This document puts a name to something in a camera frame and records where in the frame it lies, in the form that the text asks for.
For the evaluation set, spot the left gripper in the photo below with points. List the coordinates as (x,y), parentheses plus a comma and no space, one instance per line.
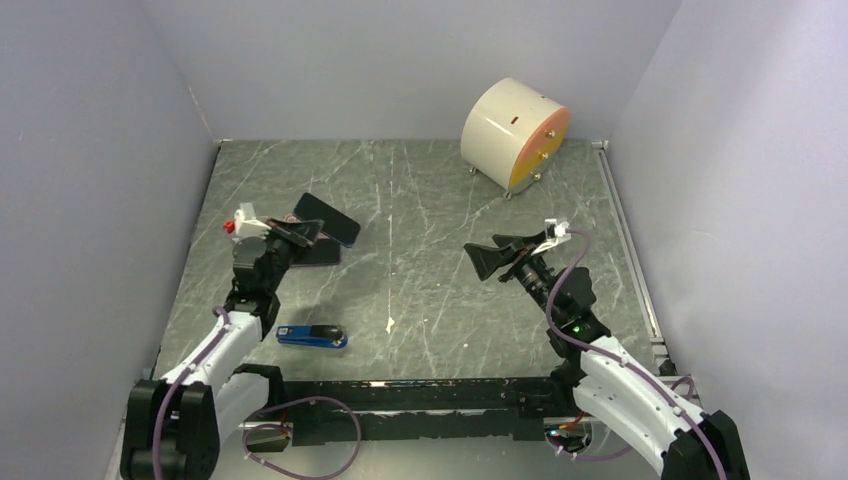
(303,233)

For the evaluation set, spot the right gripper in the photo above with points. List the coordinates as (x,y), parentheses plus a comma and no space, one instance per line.
(486,259)

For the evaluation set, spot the black phone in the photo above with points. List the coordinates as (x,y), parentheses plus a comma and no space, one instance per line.
(324,252)

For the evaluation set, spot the dark blue-edged phone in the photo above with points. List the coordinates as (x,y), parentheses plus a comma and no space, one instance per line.
(336,225)

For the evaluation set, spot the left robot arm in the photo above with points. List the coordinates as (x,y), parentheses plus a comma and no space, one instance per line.
(175,425)

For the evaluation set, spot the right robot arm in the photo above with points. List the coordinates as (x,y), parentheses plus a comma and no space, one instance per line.
(598,376)

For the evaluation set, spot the blue black stapler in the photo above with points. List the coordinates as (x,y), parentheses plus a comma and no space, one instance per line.
(321,336)

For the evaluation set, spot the cream cylindrical drawer box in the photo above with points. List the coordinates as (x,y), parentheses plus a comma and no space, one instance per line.
(512,134)

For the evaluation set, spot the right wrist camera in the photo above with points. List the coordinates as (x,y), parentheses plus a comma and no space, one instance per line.
(555,232)

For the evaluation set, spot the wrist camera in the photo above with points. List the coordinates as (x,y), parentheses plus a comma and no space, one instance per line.
(245,223)
(555,232)

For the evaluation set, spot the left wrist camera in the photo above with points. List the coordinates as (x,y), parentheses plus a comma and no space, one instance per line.
(245,223)

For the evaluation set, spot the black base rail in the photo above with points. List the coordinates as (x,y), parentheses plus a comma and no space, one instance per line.
(521,408)

